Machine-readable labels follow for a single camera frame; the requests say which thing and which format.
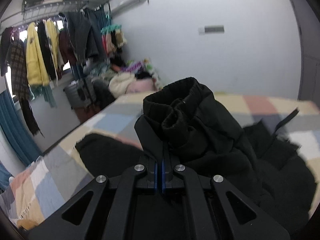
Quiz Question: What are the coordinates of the black puffer jacket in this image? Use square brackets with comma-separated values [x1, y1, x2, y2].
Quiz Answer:
[75, 76, 318, 230]

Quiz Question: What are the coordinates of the grey bedroom door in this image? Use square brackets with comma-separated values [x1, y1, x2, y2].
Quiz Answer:
[290, 0, 319, 105]

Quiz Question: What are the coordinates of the metal clothes rack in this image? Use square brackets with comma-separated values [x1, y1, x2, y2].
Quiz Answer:
[1, 0, 109, 29]

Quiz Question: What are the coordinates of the dotted rolled mat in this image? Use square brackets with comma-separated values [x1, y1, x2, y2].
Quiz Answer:
[143, 59, 164, 90]

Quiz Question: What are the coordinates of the grey hard suitcase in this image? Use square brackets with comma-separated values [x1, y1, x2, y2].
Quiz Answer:
[63, 79, 96, 109]

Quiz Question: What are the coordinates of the checkered patchwork bed blanket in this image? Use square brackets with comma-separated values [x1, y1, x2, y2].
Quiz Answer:
[1, 93, 319, 224]

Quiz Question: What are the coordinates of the teal curtain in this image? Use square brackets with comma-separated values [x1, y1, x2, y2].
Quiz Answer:
[1, 90, 41, 166]

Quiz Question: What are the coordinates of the green clip sock hanger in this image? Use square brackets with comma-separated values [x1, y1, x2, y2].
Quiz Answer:
[100, 24, 122, 34]

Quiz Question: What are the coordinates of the yellow hanging jacket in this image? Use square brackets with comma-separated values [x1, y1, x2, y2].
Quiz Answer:
[25, 22, 50, 86]

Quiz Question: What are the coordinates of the brown houndstooth hanging coat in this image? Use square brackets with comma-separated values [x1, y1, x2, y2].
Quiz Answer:
[6, 38, 41, 136]

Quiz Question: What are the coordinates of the black belt strap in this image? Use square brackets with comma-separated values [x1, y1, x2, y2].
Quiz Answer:
[271, 107, 300, 137]

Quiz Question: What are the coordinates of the grey wall panel switch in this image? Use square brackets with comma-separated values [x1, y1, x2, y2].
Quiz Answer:
[198, 25, 225, 35]

